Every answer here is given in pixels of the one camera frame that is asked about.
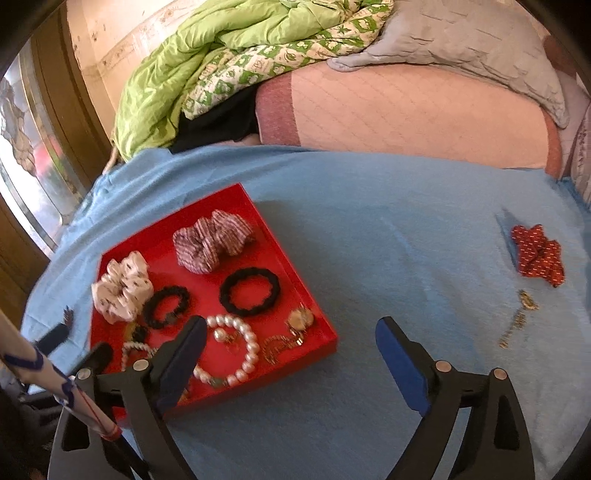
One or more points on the round gold pendant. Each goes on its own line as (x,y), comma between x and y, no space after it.
(301,318)

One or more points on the pearl earring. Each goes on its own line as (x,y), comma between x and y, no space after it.
(226,338)

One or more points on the dark gold charm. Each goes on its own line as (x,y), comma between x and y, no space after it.
(135,330)

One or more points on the black cloth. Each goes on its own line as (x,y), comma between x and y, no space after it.
(217,124)

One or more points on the red tray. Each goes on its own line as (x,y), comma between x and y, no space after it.
(152,251)

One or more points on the pink mattress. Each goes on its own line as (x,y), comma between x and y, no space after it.
(392,115)

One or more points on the blue cloth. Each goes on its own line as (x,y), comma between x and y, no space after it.
(369,277)

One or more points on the pale striped fabric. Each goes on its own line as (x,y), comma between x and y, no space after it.
(581,152)

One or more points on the white patterned scrunchie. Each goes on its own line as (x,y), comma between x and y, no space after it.
(120,286)

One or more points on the gold earring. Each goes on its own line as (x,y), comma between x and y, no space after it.
(528,300)

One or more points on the pink striped scrunchie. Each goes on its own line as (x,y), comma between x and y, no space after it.
(203,249)

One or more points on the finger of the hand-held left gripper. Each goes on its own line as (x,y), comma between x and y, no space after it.
(51,337)
(99,353)

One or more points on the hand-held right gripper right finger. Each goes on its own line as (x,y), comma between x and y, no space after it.
(401,364)

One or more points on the grey pillow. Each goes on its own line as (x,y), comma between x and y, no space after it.
(461,37)

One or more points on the green comforter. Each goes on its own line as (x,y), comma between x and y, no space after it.
(152,92)

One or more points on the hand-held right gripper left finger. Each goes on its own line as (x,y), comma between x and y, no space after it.
(184,360)

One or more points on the wooden window frame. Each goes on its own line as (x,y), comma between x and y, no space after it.
(69,101)

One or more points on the red patterned scrunchie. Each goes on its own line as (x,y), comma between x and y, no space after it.
(538,254)

